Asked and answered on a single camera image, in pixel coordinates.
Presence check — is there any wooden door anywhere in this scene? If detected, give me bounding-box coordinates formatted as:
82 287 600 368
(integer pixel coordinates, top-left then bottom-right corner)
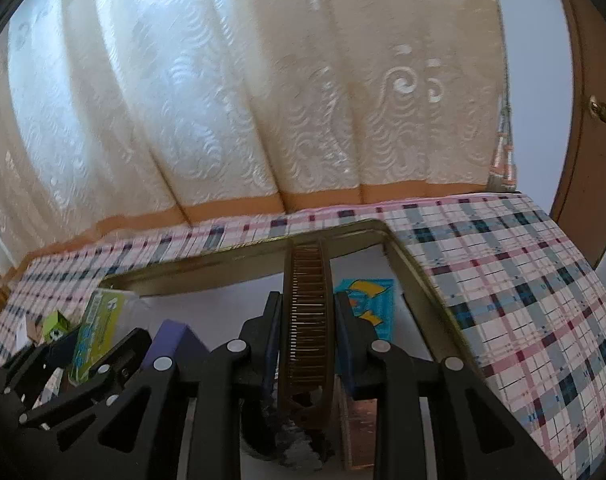
548 0 606 269

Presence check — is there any blue yellow picture card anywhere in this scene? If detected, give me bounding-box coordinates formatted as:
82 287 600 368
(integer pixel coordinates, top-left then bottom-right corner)
333 277 395 342

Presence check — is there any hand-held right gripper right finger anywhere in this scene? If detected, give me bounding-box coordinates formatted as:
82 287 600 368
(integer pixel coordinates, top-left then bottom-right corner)
334 292 564 480

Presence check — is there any cream orange patterned curtain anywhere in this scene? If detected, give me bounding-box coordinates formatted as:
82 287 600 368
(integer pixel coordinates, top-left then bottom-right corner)
0 0 514 281

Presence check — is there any green printed packet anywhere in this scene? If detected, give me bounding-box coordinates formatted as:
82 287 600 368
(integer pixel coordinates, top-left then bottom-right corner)
67 287 134 387

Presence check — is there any green cube with football print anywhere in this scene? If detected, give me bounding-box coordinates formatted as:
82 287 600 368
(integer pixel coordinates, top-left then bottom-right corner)
39 310 72 344

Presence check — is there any sequined grey fabric headband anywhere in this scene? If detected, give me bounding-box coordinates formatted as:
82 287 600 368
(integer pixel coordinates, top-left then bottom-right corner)
239 394 337 472

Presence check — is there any plaid bed sheet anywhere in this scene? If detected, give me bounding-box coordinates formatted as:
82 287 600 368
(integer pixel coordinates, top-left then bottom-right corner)
0 192 606 480

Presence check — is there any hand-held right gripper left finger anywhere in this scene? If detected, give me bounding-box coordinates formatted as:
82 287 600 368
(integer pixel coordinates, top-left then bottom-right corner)
43 292 284 480

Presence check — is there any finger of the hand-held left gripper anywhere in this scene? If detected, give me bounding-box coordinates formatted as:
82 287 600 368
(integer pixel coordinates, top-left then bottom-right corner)
19 327 154 424
0 326 82 412

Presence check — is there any brown comb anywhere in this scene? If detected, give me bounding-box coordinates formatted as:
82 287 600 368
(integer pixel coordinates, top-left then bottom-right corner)
277 236 335 432

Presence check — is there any purple box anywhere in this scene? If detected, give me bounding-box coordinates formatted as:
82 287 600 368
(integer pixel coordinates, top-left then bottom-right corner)
147 318 210 377

